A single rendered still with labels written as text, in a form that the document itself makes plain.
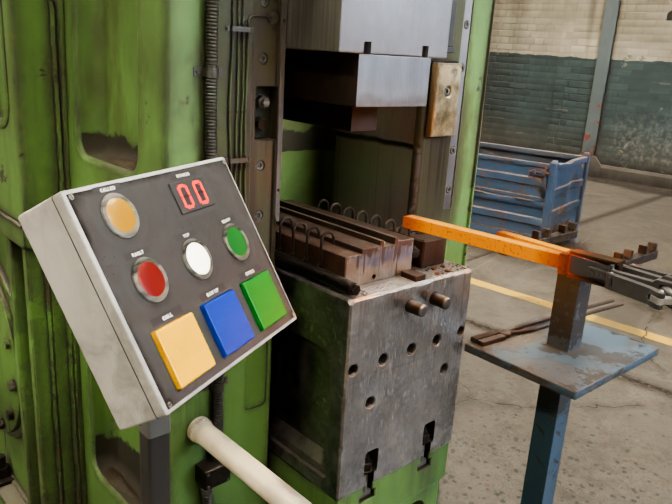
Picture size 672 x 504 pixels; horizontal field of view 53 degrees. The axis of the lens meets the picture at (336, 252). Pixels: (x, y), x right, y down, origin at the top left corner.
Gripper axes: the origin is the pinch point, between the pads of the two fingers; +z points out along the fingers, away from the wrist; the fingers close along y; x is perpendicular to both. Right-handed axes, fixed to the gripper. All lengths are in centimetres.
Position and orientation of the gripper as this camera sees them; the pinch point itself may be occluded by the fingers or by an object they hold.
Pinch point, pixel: (593, 268)
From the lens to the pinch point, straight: 115.6
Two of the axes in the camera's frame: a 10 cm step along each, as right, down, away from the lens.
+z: -6.7, -2.6, 7.0
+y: 7.4, -1.5, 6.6
